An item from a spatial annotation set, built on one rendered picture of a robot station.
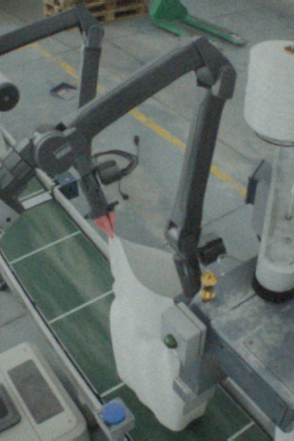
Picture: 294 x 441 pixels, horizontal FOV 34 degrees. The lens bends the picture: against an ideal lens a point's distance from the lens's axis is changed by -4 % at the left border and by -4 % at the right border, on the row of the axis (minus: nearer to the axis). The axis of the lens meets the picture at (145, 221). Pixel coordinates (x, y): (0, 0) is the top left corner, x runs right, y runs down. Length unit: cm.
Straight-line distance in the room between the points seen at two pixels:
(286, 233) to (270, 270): 10
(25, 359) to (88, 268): 52
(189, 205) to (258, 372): 44
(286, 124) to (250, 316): 36
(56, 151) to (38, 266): 145
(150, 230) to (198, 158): 195
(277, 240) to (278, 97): 26
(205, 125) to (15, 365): 143
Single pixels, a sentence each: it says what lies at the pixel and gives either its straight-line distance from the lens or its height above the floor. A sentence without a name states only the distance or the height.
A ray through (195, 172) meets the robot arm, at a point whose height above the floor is 140.
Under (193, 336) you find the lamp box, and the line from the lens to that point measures 84.
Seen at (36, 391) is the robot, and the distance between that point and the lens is 205.
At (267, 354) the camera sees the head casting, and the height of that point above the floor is 134.
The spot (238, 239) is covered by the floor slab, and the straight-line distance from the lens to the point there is 297.
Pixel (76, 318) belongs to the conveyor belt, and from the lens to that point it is 208.
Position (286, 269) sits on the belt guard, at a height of 142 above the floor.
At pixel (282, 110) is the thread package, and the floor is 160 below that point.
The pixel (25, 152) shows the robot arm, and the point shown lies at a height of 153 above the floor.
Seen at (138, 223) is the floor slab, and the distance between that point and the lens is 303.
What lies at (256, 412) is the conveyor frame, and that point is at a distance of 184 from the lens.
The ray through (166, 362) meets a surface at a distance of 142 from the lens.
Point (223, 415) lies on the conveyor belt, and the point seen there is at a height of 38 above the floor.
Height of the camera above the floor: 202
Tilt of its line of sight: 41 degrees down
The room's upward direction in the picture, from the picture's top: 1 degrees counter-clockwise
